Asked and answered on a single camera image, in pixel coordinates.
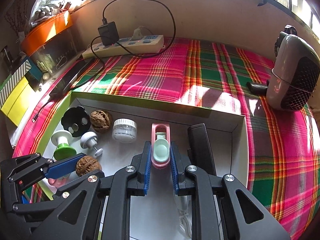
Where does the orange shelf box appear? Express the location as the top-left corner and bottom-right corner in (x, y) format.
(21, 11), (73, 56)

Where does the pink clip with mint pad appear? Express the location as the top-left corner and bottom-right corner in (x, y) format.
(48, 177), (68, 189)

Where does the green white cardboard box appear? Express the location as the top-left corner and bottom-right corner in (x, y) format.
(37, 94), (248, 239)

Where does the green white spool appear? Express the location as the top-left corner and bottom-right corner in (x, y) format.
(51, 129), (76, 161)

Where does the black smartphone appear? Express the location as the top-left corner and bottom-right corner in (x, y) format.
(49, 58), (95, 101)

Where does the small white wheel knob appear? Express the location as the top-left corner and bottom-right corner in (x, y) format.
(80, 131), (103, 157)

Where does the yellow box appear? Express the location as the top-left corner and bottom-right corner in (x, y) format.
(1, 77), (35, 126)

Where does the black round disc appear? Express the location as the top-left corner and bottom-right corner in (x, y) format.
(61, 106), (91, 138)

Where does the white cable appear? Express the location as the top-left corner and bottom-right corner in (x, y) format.
(173, 193), (193, 240)

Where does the black charging cable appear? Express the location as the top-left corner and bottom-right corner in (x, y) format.
(72, 0), (176, 92)

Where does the black silver lighter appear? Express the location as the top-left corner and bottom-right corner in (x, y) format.
(187, 123), (216, 176)

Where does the white power strip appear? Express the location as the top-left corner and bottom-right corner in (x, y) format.
(82, 35), (164, 59)

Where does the plaid pink green cloth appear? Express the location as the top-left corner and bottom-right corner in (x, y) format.
(12, 37), (320, 240)

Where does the black charger adapter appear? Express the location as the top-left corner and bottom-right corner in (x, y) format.
(98, 22), (119, 46)

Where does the brown walnut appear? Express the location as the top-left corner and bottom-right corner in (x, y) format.
(90, 110), (113, 133)
(75, 155), (102, 177)

